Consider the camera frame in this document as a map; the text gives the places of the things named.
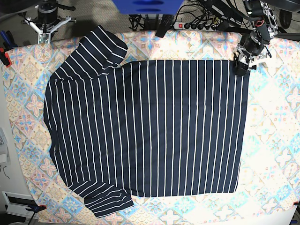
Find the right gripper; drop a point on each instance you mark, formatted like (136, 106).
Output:
(48, 18)

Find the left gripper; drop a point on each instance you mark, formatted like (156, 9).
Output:
(256, 45)

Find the navy white striped T-shirt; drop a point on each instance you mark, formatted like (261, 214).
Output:
(151, 128)

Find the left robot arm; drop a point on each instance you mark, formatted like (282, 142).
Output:
(264, 28)

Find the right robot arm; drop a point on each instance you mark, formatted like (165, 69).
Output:
(54, 4)

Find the red black clamp left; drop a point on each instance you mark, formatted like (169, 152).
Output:
(4, 57)

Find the white power strip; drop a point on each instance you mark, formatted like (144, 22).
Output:
(194, 26)

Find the black remote-like device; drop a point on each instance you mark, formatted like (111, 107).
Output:
(164, 26)

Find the blue box overhead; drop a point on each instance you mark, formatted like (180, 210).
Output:
(132, 7)

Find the patterned tile tablecloth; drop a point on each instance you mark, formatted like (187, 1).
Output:
(269, 182)

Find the white box left edge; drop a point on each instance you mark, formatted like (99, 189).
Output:
(4, 153)

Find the white tray bottom left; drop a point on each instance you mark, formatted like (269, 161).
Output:
(16, 204)

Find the orange clamp bottom left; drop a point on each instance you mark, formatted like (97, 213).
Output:
(35, 208)

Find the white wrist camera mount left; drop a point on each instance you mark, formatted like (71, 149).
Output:
(256, 61)

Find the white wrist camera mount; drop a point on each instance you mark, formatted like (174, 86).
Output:
(256, 61)
(45, 30)

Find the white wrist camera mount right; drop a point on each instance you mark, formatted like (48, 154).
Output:
(45, 30)

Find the blue clamp handles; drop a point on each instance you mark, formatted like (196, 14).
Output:
(9, 42)

